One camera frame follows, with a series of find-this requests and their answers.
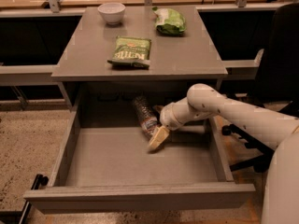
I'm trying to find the light green chip bag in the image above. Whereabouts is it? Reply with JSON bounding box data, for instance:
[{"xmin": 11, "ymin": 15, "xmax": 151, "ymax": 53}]
[{"xmin": 152, "ymin": 7, "xmax": 186, "ymax": 35}]

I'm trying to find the grey open drawer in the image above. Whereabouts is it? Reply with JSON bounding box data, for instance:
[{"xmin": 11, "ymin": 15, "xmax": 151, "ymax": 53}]
[{"xmin": 24, "ymin": 93, "xmax": 255, "ymax": 214}]

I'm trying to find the white ceramic bowl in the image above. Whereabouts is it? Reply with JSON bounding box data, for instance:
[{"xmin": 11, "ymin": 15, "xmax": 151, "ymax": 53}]
[{"xmin": 97, "ymin": 3, "xmax": 125, "ymax": 24}]

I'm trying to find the grey counter cabinet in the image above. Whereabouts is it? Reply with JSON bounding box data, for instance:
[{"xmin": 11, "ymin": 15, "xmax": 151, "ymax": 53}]
[{"xmin": 52, "ymin": 6, "xmax": 227, "ymax": 100}]

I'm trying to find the black office chair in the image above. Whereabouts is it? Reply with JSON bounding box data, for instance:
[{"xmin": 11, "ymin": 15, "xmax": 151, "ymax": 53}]
[{"xmin": 221, "ymin": 3, "xmax": 299, "ymax": 173}]

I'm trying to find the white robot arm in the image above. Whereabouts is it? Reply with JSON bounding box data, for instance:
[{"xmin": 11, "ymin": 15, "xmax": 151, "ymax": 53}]
[{"xmin": 149, "ymin": 84, "xmax": 299, "ymax": 224}]

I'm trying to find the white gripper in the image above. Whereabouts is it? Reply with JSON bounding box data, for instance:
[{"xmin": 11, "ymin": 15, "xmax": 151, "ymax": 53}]
[{"xmin": 148, "ymin": 103, "xmax": 182, "ymax": 152}]

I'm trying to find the black metal stand base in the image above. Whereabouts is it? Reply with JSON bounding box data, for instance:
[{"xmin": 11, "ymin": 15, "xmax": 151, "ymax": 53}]
[{"xmin": 0, "ymin": 173, "xmax": 50, "ymax": 224}]

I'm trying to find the dark green kettle chip bag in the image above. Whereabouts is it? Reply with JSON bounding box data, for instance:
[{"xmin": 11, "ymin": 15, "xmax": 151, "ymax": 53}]
[{"xmin": 107, "ymin": 36, "xmax": 151, "ymax": 69}]

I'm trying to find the clear plastic water bottle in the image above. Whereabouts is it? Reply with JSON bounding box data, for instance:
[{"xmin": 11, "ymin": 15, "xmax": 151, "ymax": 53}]
[{"xmin": 132, "ymin": 96, "xmax": 158, "ymax": 139}]

